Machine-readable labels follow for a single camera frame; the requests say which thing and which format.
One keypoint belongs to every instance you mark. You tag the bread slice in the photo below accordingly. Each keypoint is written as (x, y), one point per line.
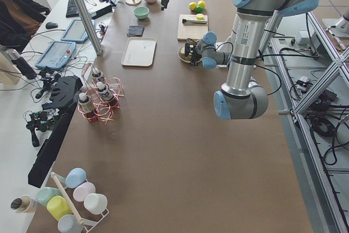
(187, 58)

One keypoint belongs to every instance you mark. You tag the white round plate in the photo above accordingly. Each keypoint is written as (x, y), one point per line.
(182, 49)

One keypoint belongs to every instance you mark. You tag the cream rabbit tray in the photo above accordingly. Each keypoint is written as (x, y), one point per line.
(139, 52)

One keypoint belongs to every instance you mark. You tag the green bowl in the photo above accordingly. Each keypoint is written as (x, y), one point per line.
(141, 12)

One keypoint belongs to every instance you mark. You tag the yellow lemon upper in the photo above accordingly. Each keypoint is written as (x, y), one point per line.
(192, 6)

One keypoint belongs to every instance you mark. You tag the yellow lemon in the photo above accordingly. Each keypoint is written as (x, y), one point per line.
(201, 3)
(192, 6)

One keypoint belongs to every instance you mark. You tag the steel cylinder muddler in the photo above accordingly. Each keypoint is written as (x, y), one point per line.
(191, 20)

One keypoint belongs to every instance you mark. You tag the wooden cutting board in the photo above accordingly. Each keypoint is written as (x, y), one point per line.
(191, 30)

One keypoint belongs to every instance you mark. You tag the green lime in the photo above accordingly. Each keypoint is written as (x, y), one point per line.
(198, 9)

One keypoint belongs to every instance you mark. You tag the yellow lemon lower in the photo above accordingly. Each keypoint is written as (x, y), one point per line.
(201, 3)

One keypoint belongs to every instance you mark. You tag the half lemon slice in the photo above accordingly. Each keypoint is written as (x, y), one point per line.
(200, 16)

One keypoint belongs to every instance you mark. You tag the grey folded cloth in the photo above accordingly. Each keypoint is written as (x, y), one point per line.
(135, 31)

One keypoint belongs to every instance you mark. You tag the black keyboard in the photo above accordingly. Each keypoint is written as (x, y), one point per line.
(71, 10)

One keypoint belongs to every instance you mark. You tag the teach pendant upper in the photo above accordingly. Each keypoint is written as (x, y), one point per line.
(75, 32)

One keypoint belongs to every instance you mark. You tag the teach pendant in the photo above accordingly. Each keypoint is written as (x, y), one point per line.
(75, 32)
(56, 55)

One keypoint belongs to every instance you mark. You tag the dark drink bottle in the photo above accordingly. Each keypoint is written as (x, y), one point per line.
(87, 107)
(104, 92)
(97, 76)

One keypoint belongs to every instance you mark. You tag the black computer mouse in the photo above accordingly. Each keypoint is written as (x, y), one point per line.
(51, 25)

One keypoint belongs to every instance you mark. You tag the teach pendant lower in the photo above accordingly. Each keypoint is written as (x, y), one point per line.
(56, 55)

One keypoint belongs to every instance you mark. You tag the seated person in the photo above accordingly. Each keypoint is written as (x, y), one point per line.
(20, 20)

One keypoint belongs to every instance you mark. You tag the black thermos bottle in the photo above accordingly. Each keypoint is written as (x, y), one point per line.
(21, 64)

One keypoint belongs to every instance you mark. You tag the white cup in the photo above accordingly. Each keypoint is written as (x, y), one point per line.
(95, 203)

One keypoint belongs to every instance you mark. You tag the pink cup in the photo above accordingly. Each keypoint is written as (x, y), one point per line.
(81, 192)

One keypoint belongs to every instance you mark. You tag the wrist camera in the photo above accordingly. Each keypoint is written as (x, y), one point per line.
(189, 48)

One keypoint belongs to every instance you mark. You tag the copper wire bottle rack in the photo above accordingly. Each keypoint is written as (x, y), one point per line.
(104, 110)

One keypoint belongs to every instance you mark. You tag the aluminium frame post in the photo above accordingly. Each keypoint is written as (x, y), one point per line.
(87, 22)

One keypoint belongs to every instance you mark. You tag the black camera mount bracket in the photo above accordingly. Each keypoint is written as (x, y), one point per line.
(64, 97)

